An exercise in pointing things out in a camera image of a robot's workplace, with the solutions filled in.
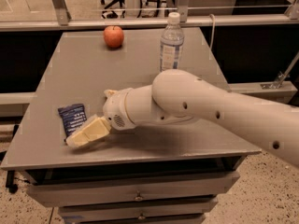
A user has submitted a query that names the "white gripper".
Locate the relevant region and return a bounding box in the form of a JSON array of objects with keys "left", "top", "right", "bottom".
[{"left": 66, "top": 88, "right": 135, "bottom": 148}]

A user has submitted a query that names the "blue rxbar blueberry wrapper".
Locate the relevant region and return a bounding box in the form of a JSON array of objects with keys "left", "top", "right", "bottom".
[{"left": 58, "top": 104, "right": 87, "bottom": 136}]

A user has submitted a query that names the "clear plastic water bottle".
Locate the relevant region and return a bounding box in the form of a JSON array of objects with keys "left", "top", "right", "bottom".
[{"left": 160, "top": 12, "right": 184, "bottom": 72}]

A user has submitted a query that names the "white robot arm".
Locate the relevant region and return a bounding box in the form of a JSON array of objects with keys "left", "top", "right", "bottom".
[{"left": 66, "top": 69, "right": 299, "bottom": 167}]

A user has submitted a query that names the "red apple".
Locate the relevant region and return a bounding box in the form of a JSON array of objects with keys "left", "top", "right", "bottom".
[{"left": 103, "top": 26, "right": 124, "bottom": 49}]

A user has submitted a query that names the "grey drawer cabinet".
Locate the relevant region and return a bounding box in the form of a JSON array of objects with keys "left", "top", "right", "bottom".
[{"left": 2, "top": 29, "right": 256, "bottom": 224}]

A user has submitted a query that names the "black office chair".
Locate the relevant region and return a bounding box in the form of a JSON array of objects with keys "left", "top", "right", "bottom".
[{"left": 100, "top": 0, "right": 125, "bottom": 19}]

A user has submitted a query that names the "drawer with knob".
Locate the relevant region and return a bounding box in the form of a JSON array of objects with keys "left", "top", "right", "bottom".
[
  {"left": 59, "top": 197, "right": 218, "bottom": 222},
  {"left": 27, "top": 171, "right": 240, "bottom": 207}
]

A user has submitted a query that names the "top drawer with knob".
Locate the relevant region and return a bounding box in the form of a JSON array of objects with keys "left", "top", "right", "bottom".
[{"left": 27, "top": 171, "right": 240, "bottom": 207}]

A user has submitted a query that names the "white hanging cable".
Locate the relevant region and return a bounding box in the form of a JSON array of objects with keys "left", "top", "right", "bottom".
[{"left": 208, "top": 13, "right": 217, "bottom": 51}]

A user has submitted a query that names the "metal railing frame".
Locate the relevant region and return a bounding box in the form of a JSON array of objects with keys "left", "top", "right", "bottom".
[{"left": 0, "top": 0, "right": 299, "bottom": 32}]

